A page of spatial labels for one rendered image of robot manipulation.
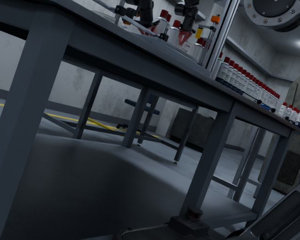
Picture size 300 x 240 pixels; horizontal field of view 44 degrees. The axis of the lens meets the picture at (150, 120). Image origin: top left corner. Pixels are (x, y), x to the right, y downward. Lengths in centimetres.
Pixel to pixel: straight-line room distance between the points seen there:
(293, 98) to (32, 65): 533
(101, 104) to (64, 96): 80
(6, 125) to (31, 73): 12
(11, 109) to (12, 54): 417
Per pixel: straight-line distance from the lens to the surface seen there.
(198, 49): 204
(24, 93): 81
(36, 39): 82
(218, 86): 136
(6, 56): 496
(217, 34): 193
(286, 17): 126
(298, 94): 595
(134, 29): 204
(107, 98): 625
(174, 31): 184
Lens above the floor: 71
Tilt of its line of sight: 4 degrees down
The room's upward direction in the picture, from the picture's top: 20 degrees clockwise
